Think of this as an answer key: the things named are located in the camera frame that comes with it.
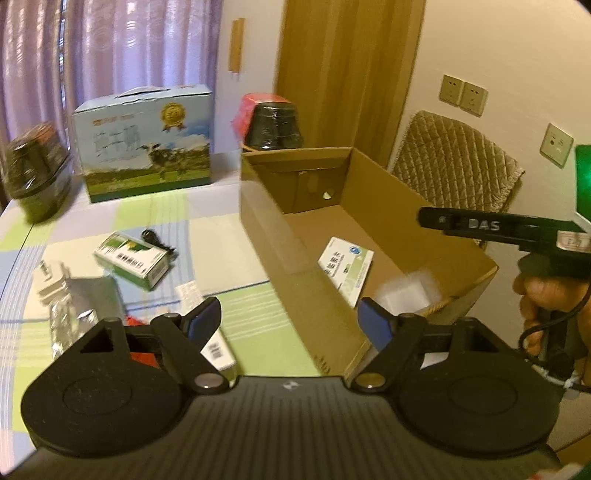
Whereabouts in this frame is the double wall socket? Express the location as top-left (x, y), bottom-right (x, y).
top-left (439, 75), bottom-right (488, 117)

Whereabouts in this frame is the quilted brown chair cushion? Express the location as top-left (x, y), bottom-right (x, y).
top-left (393, 110), bottom-right (525, 212)

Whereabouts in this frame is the checkered tablecloth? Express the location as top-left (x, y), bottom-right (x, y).
top-left (1, 152), bottom-right (317, 471)

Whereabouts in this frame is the green white small box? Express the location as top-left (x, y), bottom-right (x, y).
top-left (93, 232), bottom-right (170, 291)

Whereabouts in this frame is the long white ointment box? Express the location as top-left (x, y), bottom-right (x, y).
top-left (174, 281), bottom-right (240, 384)

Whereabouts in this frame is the blue milk carton box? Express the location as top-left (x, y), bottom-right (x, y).
top-left (72, 85), bottom-right (213, 203)

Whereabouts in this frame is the dark bowl package left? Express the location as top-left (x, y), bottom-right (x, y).
top-left (1, 121), bottom-right (72, 224)

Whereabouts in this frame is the white green medicine box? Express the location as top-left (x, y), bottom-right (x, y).
top-left (318, 236), bottom-right (374, 308)

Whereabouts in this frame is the red sachet packet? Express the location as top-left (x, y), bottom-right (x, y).
top-left (126, 316), bottom-right (160, 369)

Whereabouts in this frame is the dark bowl package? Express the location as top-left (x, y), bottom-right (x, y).
top-left (1, 121), bottom-right (72, 224)
top-left (231, 93), bottom-right (304, 151)

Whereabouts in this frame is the person right hand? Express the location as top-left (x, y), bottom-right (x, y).
top-left (513, 274), bottom-right (590, 387)

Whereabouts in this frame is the small black clip object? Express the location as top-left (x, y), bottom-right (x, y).
top-left (141, 229), bottom-right (177, 260)

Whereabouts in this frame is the single wall socket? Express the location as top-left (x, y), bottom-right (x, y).
top-left (540, 123), bottom-right (574, 168)

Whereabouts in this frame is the dark bowl package right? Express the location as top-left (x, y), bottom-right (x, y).
top-left (231, 93), bottom-right (304, 151)

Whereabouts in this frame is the black cable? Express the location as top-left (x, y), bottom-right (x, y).
top-left (517, 280), bottom-right (591, 395)

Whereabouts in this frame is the white power adapter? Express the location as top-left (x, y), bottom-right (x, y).
top-left (32, 260), bottom-right (70, 305)

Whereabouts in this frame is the white foam sheet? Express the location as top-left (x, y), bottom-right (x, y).
top-left (376, 270), bottom-right (442, 315)

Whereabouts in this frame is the silver foil pouch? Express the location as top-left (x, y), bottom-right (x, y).
top-left (49, 276), bottom-right (126, 359)

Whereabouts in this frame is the wooden door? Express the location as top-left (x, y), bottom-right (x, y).
top-left (274, 0), bottom-right (427, 166)

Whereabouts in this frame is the large brown cardboard box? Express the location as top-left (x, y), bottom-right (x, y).
top-left (239, 147), bottom-right (498, 378)

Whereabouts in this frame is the wooden wall hook strip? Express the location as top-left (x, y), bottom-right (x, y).
top-left (228, 18), bottom-right (245, 74)

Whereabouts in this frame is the purple curtain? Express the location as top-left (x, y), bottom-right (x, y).
top-left (1, 0), bottom-right (222, 144)

